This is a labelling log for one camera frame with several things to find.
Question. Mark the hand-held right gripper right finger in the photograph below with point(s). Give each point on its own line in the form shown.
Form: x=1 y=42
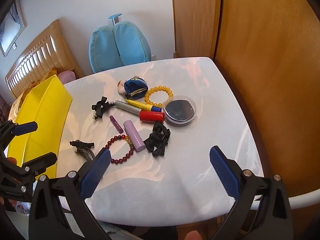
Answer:
x=223 y=172

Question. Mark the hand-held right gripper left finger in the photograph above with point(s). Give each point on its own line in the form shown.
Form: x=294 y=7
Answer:
x=96 y=172

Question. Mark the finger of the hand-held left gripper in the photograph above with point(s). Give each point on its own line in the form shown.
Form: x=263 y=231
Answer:
x=25 y=127
x=42 y=161

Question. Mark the yellow plastic bin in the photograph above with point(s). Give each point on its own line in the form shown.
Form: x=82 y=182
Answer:
x=45 y=110

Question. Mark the black hair claw clip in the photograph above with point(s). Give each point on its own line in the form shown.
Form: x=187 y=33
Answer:
x=82 y=146

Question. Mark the pink lipstick tube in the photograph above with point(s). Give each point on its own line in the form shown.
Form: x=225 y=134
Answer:
x=133 y=135

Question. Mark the black bow hair clip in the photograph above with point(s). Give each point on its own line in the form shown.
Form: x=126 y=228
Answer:
x=101 y=107

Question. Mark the black lace hair band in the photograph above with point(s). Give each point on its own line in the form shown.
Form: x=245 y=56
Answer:
x=156 y=140

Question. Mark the silver tube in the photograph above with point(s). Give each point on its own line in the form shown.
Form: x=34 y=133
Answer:
x=127 y=106

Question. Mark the round clear container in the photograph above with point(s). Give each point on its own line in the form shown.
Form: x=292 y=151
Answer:
x=178 y=110

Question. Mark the yellow tube with blue cap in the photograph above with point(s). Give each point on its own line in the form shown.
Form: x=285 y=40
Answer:
x=142 y=104

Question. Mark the person's left hand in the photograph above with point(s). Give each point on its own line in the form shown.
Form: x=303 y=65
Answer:
x=11 y=160

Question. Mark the purple curtain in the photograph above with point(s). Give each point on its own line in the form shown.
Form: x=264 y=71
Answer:
x=4 y=110

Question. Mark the orange pillow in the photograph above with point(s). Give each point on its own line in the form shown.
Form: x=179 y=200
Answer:
x=21 y=100

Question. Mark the small purple tube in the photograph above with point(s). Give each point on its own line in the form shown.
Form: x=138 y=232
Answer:
x=116 y=124

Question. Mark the tan padded headboard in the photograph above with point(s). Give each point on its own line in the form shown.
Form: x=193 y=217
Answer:
x=37 y=60

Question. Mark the silver framed picture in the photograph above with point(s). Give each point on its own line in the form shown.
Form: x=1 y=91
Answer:
x=10 y=27

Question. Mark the wooden door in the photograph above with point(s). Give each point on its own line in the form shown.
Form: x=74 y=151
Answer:
x=270 y=80

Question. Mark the blue cushioned chair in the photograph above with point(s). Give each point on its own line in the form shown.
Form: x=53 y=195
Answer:
x=105 y=47

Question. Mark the wooden wardrobe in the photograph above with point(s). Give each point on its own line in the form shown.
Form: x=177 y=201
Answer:
x=195 y=17

